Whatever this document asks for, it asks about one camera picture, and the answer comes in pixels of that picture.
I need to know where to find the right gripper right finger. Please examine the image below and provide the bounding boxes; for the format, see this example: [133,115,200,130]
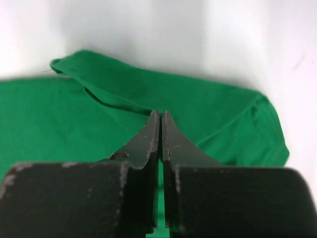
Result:
[161,112,317,238]

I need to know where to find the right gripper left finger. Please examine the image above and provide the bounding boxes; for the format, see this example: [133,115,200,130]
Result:
[0,111,159,238]

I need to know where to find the green t shirt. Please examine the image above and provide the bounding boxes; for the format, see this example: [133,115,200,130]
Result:
[0,50,289,225]

